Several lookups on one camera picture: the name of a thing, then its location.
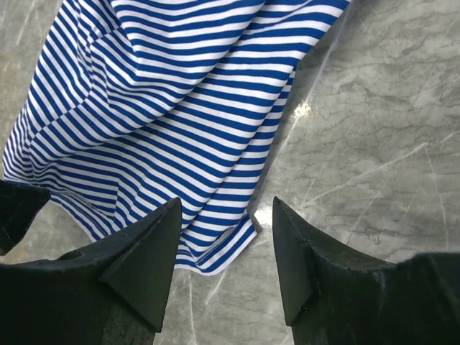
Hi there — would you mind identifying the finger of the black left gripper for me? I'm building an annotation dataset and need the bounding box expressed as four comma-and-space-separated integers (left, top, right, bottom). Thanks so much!
1, 180, 50, 255

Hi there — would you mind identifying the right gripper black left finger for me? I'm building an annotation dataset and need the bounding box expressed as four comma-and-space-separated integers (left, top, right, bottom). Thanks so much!
1, 198, 181, 344

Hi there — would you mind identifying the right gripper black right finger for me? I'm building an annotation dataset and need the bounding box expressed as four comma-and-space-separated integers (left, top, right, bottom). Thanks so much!
272, 198, 459, 344

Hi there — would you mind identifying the blue white striped tank top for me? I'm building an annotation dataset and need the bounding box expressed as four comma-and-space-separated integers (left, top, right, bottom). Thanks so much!
3, 1, 348, 276

